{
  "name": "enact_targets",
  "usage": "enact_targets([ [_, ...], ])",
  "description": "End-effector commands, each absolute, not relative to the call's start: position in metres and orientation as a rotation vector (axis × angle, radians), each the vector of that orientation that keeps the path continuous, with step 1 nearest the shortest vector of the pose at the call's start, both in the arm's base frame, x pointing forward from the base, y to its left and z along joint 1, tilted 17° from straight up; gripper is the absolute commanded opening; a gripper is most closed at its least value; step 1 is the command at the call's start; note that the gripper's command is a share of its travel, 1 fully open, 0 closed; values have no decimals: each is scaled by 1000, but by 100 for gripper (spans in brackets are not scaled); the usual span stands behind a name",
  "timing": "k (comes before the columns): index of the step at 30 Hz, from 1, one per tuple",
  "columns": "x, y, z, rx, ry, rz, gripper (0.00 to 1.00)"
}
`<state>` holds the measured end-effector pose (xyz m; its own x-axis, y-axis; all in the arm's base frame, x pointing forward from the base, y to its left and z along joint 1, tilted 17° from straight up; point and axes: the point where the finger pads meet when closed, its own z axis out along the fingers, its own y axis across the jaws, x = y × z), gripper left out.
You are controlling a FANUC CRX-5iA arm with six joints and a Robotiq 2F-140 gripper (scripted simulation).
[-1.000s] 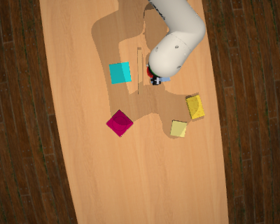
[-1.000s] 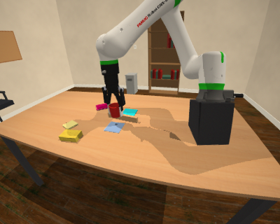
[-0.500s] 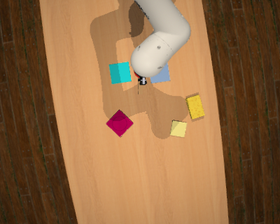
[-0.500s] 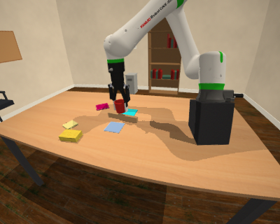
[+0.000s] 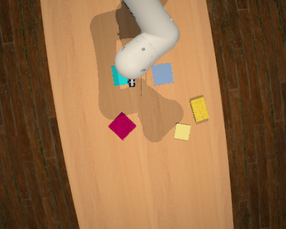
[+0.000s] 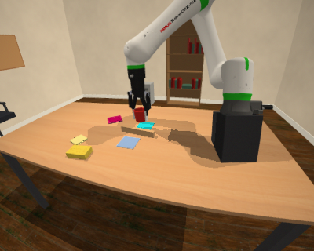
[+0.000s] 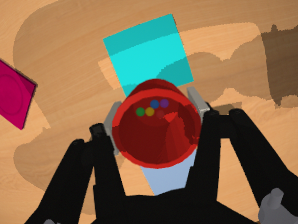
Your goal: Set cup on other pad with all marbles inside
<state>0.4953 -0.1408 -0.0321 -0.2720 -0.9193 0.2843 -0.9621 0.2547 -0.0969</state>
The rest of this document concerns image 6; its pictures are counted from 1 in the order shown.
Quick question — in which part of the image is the red cup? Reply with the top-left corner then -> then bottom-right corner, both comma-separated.
133,107 -> 145,122

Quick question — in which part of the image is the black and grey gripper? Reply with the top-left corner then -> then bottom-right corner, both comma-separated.
127,78 -> 151,121

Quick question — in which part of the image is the pale yellow square pad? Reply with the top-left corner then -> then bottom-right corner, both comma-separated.
71,135 -> 88,145

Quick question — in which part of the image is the yellow sponge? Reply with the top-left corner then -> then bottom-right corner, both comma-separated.
66,145 -> 93,159

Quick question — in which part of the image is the magenta square coaster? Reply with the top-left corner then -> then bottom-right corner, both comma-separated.
108,115 -> 122,124

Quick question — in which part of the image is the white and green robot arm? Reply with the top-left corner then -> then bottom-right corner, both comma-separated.
124,0 -> 273,115

